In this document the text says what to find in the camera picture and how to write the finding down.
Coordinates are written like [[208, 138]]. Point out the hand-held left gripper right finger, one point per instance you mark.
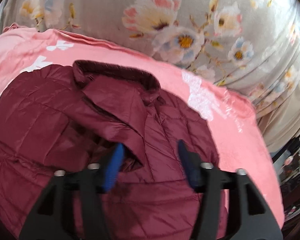
[[190, 166]]

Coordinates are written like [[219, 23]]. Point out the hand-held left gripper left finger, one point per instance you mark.
[[113, 168]]

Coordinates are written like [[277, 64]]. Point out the maroon puffer jacket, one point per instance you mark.
[[65, 110]]

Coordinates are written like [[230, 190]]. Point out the pink printed blanket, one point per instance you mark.
[[230, 140]]

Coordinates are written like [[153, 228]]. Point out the cluttered dark shelf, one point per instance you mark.
[[297, 170]]

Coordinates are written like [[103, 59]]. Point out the grey floral sheet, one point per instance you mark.
[[145, 7]]

